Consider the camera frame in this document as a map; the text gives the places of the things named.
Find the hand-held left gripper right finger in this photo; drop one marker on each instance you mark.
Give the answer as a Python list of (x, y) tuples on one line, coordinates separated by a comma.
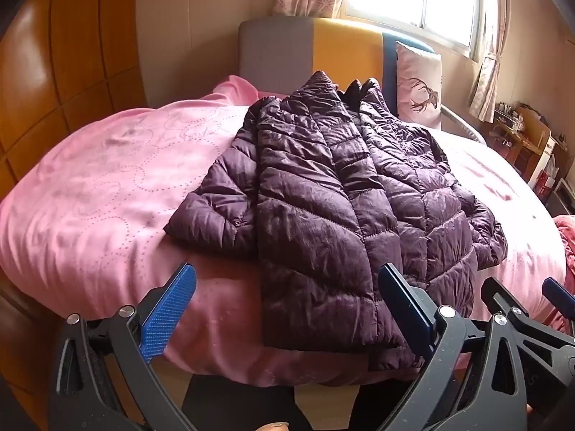
[(411, 312)]

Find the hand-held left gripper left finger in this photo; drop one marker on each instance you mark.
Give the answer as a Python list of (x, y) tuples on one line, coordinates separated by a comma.
[(168, 312)]

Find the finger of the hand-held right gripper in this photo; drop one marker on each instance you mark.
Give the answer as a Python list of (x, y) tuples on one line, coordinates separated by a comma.
[(557, 292), (498, 294)]

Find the purple puffer jacket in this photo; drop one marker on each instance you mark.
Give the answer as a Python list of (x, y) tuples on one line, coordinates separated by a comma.
[(323, 215)]

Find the red cloth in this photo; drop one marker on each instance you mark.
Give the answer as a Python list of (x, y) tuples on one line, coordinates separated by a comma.
[(567, 247)]

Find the pink dotted blanket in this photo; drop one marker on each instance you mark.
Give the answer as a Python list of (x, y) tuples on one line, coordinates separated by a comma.
[(99, 215)]

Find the cluttered wooden desk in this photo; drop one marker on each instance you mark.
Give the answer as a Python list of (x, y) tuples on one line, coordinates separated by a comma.
[(525, 143)]

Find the white deer print pillow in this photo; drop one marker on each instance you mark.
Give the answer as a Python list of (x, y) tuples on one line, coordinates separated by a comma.
[(417, 90)]

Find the wooden wardrobe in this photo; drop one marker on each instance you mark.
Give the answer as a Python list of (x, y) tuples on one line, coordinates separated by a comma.
[(58, 63)]

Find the grey yellow blue headboard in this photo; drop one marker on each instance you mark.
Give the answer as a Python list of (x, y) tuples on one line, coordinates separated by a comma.
[(314, 54)]

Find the white curved bed rail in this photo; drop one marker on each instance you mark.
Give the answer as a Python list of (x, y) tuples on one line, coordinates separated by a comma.
[(467, 128)]

